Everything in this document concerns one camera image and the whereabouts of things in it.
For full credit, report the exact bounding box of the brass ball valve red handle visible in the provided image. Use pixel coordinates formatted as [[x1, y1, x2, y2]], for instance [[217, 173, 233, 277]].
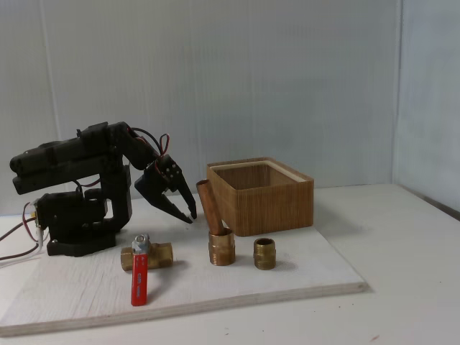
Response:
[[120, 234, 175, 307]]

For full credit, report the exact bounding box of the ribbed wooden box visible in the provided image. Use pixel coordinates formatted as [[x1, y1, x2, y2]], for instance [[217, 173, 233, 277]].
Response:
[[206, 156, 315, 237]]

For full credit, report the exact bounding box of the copper pipe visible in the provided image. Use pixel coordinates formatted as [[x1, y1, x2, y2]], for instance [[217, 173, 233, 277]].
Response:
[[195, 179, 226, 236]]

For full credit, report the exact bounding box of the tall brass coupling fitting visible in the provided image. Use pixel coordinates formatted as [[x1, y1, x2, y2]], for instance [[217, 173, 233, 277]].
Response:
[[208, 227, 236, 267]]

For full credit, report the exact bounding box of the white plywood board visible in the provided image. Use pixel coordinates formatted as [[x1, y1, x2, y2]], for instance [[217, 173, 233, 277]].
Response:
[[0, 195, 371, 339]]

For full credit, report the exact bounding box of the short brass threaded nipple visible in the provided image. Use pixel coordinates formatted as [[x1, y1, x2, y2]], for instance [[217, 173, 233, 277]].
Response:
[[253, 237, 277, 270]]

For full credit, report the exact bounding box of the small controller board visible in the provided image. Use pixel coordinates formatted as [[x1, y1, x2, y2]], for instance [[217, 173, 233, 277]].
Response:
[[29, 199, 41, 229]]

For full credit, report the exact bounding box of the red black servo wire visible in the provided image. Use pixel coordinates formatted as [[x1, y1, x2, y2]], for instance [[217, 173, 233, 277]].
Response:
[[131, 127, 172, 160]]

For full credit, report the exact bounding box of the white wire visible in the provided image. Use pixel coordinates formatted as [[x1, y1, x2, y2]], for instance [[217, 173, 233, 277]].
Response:
[[0, 229, 47, 269]]

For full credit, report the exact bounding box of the red power wire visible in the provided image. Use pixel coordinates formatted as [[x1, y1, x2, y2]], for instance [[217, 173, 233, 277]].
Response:
[[0, 201, 41, 262]]

